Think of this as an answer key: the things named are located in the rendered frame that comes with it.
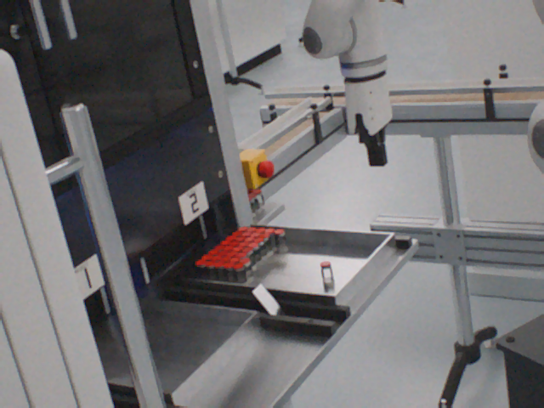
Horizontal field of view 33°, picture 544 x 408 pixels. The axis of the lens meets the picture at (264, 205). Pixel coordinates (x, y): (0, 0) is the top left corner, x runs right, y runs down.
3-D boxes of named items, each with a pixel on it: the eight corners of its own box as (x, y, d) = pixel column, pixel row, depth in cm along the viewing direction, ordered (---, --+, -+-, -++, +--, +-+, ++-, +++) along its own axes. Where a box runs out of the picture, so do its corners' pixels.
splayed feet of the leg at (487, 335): (430, 425, 271) (424, 385, 266) (484, 339, 309) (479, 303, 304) (456, 430, 267) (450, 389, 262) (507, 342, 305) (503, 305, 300)
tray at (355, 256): (184, 294, 180) (181, 279, 179) (253, 238, 200) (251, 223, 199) (337, 313, 162) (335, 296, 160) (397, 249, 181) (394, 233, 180)
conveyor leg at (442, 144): (450, 366, 284) (419, 133, 257) (459, 351, 291) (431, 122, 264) (478, 371, 280) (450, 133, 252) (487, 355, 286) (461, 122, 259)
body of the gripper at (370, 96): (356, 61, 168) (365, 119, 172) (332, 77, 160) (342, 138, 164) (394, 59, 164) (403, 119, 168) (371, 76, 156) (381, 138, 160)
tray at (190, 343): (22, 382, 160) (16, 365, 159) (116, 309, 180) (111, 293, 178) (176, 413, 142) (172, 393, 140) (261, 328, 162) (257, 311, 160)
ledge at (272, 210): (207, 229, 215) (206, 221, 214) (237, 206, 225) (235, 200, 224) (257, 232, 208) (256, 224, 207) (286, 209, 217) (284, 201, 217)
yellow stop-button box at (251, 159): (229, 189, 209) (222, 159, 206) (245, 177, 214) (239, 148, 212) (257, 189, 205) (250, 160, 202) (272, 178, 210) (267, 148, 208)
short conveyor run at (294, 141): (224, 238, 213) (211, 175, 207) (172, 235, 221) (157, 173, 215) (351, 137, 265) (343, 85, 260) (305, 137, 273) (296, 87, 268)
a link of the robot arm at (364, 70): (352, 51, 167) (354, 67, 168) (331, 65, 160) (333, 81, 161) (394, 48, 163) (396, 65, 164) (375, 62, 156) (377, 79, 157)
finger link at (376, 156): (365, 131, 167) (370, 165, 169) (358, 137, 165) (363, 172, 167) (381, 131, 165) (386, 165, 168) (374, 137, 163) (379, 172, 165)
